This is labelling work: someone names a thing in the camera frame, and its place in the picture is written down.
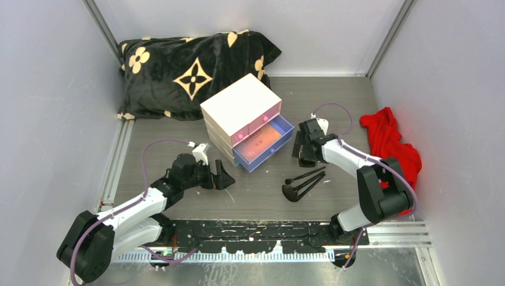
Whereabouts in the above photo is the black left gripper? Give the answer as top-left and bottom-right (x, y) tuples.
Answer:
(182, 158), (234, 190)

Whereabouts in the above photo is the blue drawer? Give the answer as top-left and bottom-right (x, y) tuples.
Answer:
(232, 115), (294, 173)

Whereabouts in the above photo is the holographic eyeshadow palette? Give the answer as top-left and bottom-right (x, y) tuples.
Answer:
(235, 124), (281, 163)

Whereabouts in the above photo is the white pink drawer organizer box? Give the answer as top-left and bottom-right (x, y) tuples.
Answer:
(200, 73), (282, 166)

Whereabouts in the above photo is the black square compact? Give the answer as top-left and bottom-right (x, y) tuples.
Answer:
(298, 155), (317, 168)

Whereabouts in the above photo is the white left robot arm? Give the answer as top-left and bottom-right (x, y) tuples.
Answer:
(56, 153), (235, 283)

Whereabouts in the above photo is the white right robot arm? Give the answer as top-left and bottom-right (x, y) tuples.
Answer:
(294, 119), (417, 245)

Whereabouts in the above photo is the black thin makeup brush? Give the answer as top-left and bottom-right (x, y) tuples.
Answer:
(285, 166), (326, 185)

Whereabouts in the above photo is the black long makeup brush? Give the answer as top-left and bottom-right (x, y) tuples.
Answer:
(294, 172), (326, 201)

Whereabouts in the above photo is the black fan makeup brush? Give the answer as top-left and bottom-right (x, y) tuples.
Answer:
(281, 170), (326, 203)

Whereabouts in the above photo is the red cloth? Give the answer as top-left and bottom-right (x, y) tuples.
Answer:
(359, 107), (423, 216)

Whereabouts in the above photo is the black floral plush blanket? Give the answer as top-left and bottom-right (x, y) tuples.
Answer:
(117, 29), (282, 121)

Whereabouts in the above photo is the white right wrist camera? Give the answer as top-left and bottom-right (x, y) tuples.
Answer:
(310, 113), (329, 136)

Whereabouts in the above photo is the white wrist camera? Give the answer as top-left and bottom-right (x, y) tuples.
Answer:
(310, 113), (329, 136)
(188, 141), (210, 166)

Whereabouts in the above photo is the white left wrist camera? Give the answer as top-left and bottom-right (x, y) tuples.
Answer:
(188, 141), (210, 166)

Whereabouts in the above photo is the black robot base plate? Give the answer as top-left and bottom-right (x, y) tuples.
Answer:
(136, 219), (370, 254)

